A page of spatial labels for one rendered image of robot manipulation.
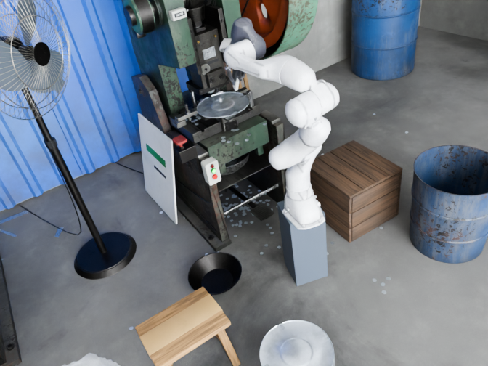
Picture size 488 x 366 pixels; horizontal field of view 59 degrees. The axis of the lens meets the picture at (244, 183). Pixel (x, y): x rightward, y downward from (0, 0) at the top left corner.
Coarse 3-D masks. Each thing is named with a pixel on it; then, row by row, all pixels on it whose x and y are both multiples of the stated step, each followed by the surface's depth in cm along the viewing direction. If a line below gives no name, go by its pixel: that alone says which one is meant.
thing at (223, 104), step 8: (216, 96) 246; (224, 96) 245; (232, 96) 243; (200, 104) 241; (208, 104) 240; (216, 104) 237; (224, 104) 236; (232, 104) 234; (240, 104) 234; (200, 112) 234; (208, 112) 232; (216, 112) 231; (224, 112) 230; (232, 112) 228
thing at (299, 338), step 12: (288, 324) 180; (300, 324) 179; (312, 324) 178; (264, 336) 176; (276, 336) 176; (288, 336) 176; (300, 336) 175; (312, 336) 174; (324, 336) 173; (264, 348) 173; (276, 348) 172; (288, 348) 171; (300, 348) 170; (312, 348) 170; (324, 348) 169; (264, 360) 169; (276, 360) 168; (288, 360) 167; (300, 360) 166; (312, 360) 166; (324, 360) 165
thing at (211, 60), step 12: (204, 24) 222; (204, 36) 217; (216, 36) 221; (204, 48) 220; (216, 48) 224; (204, 60) 223; (216, 60) 227; (192, 72) 232; (204, 72) 225; (216, 72) 227; (204, 84) 229; (216, 84) 230
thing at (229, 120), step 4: (240, 112) 227; (244, 112) 227; (248, 112) 227; (232, 116) 225; (236, 116) 224; (240, 116) 225; (220, 120) 236; (224, 120) 235; (228, 120) 223; (232, 120) 223; (236, 120) 240; (224, 124) 237; (228, 124) 238; (232, 124) 240; (236, 124) 240; (224, 128) 238; (228, 128) 238; (232, 128) 241
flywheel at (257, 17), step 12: (240, 0) 244; (252, 0) 234; (264, 0) 225; (276, 0) 217; (252, 12) 239; (276, 12) 221; (264, 24) 234; (276, 24) 220; (264, 36) 234; (276, 36) 224
